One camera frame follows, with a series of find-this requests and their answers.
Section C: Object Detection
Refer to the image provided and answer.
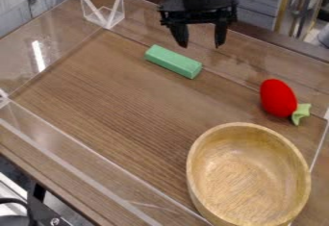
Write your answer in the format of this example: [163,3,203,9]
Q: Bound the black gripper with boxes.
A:
[157,0,238,48]

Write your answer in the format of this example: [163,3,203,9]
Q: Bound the red plush fruit green leaf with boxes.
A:
[259,79,311,126]

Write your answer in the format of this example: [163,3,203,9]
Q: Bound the green rectangular block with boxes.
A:
[144,45,203,80]

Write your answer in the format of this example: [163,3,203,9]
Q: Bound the wooden chair in background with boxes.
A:
[274,0,322,39]

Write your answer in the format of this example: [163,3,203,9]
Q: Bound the wooden bowl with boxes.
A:
[185,122,311,226]

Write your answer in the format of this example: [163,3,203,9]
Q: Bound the clear acrylic corner bracket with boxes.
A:
[80,0,124,30]

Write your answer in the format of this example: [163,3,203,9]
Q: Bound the clear acrylic tray wall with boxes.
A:
[0,0,329,226]

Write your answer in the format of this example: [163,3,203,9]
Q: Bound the black cable lower left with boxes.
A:
[0,198,40,226]

